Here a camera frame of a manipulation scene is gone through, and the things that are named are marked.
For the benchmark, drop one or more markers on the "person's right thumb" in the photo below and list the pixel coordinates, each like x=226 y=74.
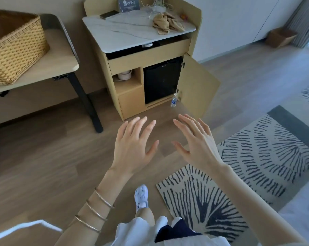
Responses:
x=180 y=148

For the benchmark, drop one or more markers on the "person's left forearm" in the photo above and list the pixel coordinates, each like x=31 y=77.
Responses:
x=98 y=212

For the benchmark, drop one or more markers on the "person's left hand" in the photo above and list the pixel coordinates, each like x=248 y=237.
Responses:
x=130 y=151

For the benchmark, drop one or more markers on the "white kettle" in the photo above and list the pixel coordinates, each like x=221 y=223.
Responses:
x=125 y=75

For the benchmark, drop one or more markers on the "brown waste bin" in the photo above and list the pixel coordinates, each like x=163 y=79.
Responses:
x=281 y=37

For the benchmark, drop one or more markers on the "navy blue shorts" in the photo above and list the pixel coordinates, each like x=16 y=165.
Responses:
x=175 y=231

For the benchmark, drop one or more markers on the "person's left middle finger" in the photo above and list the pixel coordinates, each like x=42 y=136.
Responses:
x=141 y=126

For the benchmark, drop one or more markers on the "white garment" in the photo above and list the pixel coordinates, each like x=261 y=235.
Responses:
x=134 y=233

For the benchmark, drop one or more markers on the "crumpled beige cloth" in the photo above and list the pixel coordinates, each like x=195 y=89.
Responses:
x=164 y=23

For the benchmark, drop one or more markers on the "dark blue sign card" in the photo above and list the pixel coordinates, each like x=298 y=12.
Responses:
x=128 y=5

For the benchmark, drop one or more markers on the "grey curtain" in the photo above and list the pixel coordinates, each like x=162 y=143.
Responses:
x=300 y=23

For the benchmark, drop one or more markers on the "wooden cabinet door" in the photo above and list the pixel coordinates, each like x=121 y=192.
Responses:
x=198 y=84

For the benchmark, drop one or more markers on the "beige desk with black legs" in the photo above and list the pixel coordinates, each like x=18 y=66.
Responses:
x=59 y=56

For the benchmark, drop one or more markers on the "woven wicker basket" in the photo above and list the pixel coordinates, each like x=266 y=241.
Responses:
x=16 y=48

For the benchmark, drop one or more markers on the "white shoe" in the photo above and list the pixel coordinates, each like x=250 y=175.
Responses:
x=141 y=195

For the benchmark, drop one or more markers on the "person's left thumb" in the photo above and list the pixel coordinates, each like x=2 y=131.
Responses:
x=152 y=150

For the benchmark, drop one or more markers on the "black mini fridge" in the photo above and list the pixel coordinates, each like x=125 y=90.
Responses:
x=160 y=79

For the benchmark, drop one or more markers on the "person's left little finger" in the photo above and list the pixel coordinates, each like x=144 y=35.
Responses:
x=121 y=131

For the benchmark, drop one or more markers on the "person's right hand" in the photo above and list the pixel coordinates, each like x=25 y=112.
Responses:
x=201 y=151

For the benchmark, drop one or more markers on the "small orange object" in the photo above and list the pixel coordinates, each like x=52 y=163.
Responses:
x=183 y=16

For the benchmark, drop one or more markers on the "person's leg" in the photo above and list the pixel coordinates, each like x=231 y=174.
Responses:
x=145 y=217

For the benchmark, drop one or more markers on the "clear plastic water bottle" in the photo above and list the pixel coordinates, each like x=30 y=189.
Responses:
x=174 y=101

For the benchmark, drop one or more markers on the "wooden cabinet with marble top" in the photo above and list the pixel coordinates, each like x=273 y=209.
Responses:
x=128 y=33

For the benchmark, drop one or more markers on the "black remote control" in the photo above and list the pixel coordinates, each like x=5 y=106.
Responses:
x=108 y=14

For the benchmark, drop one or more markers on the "wooden cabinet drawer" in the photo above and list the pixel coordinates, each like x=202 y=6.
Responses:
x=149 y=57

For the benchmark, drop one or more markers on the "person's right little finger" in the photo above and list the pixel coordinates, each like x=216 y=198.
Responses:
x=206 y=128

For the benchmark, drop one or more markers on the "person's right forearm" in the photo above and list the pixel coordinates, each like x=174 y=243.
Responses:
x=251 y=202

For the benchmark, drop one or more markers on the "person's right middle finger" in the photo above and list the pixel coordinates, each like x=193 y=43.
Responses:
x=190 y=125

